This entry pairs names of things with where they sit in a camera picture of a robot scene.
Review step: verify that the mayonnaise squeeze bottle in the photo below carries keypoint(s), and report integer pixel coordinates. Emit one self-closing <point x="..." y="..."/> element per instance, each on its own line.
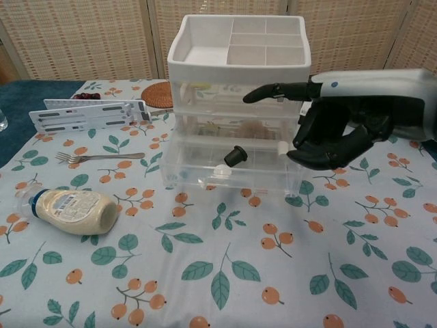
<point x="75" y="212"/>

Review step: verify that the clear shallow drawer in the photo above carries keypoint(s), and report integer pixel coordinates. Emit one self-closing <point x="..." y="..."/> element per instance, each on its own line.
<point x="191" y="126"/>
<point x="225" y="99"/>

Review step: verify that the floral orange leaf tablecloth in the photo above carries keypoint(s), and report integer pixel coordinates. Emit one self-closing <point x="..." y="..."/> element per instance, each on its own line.
<point x="218" y="266"/>

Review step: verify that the dark red grape bunch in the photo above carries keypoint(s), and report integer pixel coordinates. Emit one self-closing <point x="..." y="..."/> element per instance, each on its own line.
<point x="87" y="95"/>

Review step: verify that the round brown woven coaster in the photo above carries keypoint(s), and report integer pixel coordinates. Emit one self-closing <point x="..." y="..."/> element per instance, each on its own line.
<point x="157" y="95"/>

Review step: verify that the beige woven folding screen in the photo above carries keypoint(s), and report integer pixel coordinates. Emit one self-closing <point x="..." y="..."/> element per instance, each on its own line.
<point x="85" y="37"/>

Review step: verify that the white drawer organizer frame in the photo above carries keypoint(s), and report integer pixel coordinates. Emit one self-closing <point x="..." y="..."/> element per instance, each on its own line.
<point x="205" y="68"/>

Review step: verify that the silver metal fork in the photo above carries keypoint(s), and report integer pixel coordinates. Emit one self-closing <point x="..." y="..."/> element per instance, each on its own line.
<point x="102" y="156"/>

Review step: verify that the small white cylinder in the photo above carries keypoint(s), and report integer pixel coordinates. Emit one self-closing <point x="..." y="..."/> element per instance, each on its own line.
<point x="282" y="149"/>

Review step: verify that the metal table knife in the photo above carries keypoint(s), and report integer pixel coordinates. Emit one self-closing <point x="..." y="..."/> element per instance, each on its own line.
<point x="162" y="111"/>

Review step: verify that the yellow sponge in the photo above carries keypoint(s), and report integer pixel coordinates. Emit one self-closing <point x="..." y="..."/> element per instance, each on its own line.
<point x="199" y="85"/>

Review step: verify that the blue table cover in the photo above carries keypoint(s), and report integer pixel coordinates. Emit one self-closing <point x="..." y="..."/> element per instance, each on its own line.
<point x="13" y="102"/>

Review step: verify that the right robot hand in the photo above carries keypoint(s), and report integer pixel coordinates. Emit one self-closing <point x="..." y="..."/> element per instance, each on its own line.
<point x="375" y="102"/>

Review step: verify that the clear plastic water bottle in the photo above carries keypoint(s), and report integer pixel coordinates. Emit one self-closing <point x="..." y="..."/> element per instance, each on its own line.
<point x="2" y="121"/>

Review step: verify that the olive green cloth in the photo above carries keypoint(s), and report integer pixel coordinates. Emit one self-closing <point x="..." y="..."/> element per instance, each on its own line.
<point x="211" y="127"/>

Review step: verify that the white folding stand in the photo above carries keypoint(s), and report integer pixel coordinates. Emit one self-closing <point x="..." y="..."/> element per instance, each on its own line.
<point x="85" y="116"/>

